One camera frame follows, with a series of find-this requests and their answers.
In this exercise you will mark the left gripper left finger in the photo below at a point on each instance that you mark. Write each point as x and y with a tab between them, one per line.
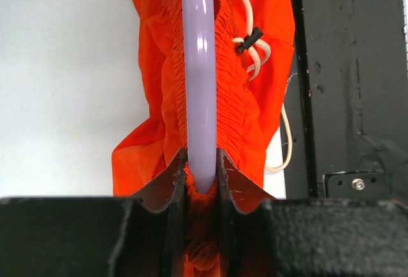
138	235

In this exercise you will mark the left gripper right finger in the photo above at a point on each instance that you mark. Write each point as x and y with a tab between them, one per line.
263	236

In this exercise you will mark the purple notched hanger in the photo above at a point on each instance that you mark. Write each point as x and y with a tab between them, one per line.
201	95

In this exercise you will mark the orange shorts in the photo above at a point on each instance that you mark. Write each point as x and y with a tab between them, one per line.
253	55

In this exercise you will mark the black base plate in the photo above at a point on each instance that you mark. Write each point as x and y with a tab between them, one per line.
347	100

